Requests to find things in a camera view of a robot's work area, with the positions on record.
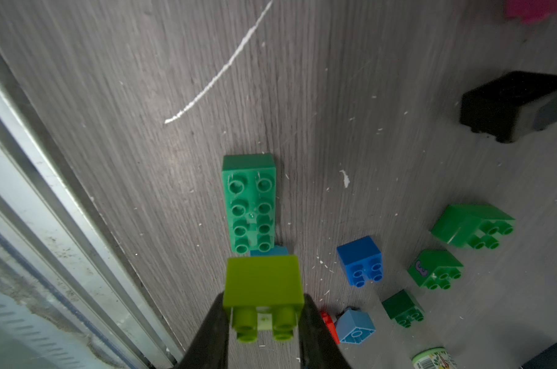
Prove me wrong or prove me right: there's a light green tall lego brick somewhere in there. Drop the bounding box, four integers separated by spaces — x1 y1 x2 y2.
430 204 516 250

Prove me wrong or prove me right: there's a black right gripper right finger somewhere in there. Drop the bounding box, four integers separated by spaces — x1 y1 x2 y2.
299 294 352 369

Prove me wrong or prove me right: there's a dark green lego brick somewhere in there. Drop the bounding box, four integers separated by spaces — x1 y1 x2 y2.
383 290 425 328

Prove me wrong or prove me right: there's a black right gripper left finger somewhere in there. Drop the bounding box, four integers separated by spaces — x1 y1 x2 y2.
174 293 229 369

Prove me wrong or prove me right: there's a small green lego brick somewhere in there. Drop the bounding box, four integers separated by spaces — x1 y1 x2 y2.
408 250 464 291

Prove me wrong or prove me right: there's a cyan overturned lego brick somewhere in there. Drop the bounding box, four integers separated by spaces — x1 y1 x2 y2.
250 245 289 257

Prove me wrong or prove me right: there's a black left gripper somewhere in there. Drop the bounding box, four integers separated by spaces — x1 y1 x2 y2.
459 71 557 143

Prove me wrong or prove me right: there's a green long lego plate brick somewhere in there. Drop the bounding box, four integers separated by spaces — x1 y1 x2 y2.
222 154 277 255

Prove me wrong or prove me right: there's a light blue lego brick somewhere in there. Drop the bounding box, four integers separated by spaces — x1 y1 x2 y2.
335 307 375 344

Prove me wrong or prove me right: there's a magenta lego brick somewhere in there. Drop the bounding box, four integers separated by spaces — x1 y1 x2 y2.
505 0 557 24

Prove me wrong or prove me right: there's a red lego brick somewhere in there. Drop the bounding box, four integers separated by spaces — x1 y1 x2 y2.
320 310 340 344

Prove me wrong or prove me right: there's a lime green lego brick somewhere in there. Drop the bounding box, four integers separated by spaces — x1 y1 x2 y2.
222 255 305 344

